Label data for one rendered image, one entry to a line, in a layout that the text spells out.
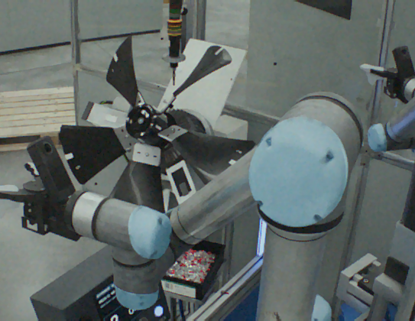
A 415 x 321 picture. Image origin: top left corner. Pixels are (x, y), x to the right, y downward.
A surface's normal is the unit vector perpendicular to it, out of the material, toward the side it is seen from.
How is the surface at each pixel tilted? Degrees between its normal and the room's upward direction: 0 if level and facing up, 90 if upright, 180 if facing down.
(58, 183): 58
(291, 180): 82
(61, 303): 15
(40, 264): 0
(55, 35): 90
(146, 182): 51
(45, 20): 90
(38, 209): 82
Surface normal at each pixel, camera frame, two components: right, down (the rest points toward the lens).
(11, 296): 0.03, -0.88
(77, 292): -0.18, -0.93
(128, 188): 0.22, -0.18
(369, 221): -0.58, 0.37
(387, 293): -0.77, 0.28
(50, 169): 0.81, -0.32
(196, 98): -0.43, -0.29
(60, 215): -0.41, 0.29
